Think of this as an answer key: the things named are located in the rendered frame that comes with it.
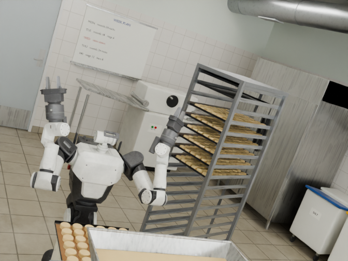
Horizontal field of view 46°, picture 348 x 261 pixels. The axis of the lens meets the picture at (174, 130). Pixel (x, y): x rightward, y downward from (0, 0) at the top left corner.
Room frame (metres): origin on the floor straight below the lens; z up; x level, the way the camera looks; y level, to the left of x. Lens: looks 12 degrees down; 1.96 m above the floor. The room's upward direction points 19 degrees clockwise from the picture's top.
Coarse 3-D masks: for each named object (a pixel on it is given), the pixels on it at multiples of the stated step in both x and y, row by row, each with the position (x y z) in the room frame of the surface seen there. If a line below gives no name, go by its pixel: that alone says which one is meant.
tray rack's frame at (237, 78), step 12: (216, 72) 3.09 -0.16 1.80; (228, 72) 3.36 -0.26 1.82; (252, 84) 3.00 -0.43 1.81; (264, 84) 3.43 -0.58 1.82; (276, 120) 3.37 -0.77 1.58; (264, 144) 3.38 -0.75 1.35; (228, 180) 3.54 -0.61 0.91; (252, 180) 3.37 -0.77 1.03; (240, 204) 3.38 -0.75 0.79; (228, 240) 3.37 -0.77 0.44
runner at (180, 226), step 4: (180, 224) 3.57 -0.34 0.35; (184, 224) 3.61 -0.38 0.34; (152, 228) 3.30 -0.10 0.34; (156, 228) 3.34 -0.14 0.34; (160, 228) 3.38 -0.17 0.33; (164, 228) 3.42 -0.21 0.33; (168, 228) 3.46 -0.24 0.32; (172, 228) 3.49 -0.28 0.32; (176, 228) 3.51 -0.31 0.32; (180, 228) 3.54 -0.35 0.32; (144, 232) 3.24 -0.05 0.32; (148, 232) 3.26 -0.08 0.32; (152, 232) 3.29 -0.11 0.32; (156, 232) 3.32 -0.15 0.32
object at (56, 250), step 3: (57, 243) 1.82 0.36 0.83; (54, 246) 1.86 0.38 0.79; (57, 246) 1.81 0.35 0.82; (54, 249) 1.84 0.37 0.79; (57, 249) 1.80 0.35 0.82; (54, 252) 1.82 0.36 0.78; (57, 252) 1.78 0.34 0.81; (54, 255) 1.81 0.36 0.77; (57, 255) 1.76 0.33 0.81; (60, 255) 1.73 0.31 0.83; (51, 258) 1.84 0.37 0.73; (54, 258) 1.79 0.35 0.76; (57, 258) 1.75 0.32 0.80; (60, 258) 1.72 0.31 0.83
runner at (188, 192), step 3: (165, 192) 3.31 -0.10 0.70; (168, 192) 3.33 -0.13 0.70; (171, 192) 3.36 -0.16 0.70; (174, 192) 3.39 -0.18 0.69; (177, 192) 3.42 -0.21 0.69; (180, 192) 3.45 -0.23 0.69; (183, 192) 3.48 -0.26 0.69; (186, 192) 3.51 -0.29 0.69; (189, 192) 3.53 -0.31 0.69; (192, 192) 3.57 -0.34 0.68; (195, 192) 3.60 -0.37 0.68; (198, 192) 3.63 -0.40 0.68; (168, 195) 3.31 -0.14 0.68; (171, 195) 3.33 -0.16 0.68; (174, 195) 3.36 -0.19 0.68
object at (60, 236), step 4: (56, 224) 1.86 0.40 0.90; (56, 228) 1.83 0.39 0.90; (60, 228) 1.84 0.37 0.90; (60, 232) 1.81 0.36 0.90; (72, 232) 1.84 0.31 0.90; (84, 232) 1.88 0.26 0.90; (60, 236) 1.77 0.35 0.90; (72, 236) 1.81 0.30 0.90; (84, 236) 1.84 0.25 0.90; (60, 240) 1.74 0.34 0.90; (60, 244) 1.70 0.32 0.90; (76, 244) 1.75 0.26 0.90; (88, 244) 1.78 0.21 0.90; (60, 248) 1.68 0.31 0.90; (76, 248) 1.72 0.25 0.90; (88, 248) 1.75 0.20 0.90; (64, 252) 1.66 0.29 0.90; (64, 256) 1.63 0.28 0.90; (76, 256) 1.66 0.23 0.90; (64, 260) 1.60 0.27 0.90; (80, 260) 1.64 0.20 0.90
